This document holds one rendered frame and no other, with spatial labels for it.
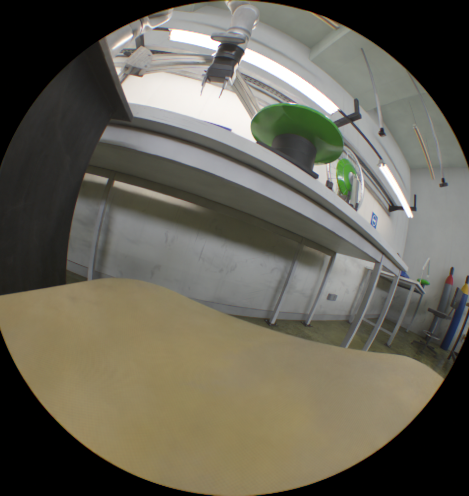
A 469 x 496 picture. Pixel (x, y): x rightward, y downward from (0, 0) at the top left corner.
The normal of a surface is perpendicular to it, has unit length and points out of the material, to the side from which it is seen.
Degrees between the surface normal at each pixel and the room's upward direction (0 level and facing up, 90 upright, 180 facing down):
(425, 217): 90
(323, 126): 156
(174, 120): 90
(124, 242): 90
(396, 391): 0
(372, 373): 0
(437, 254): 90
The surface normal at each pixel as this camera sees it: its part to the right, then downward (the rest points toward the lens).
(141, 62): 0.72, 0.28
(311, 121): -0.28, 0.90
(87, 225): 0.30, 0.16
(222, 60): -0.17, 0.61
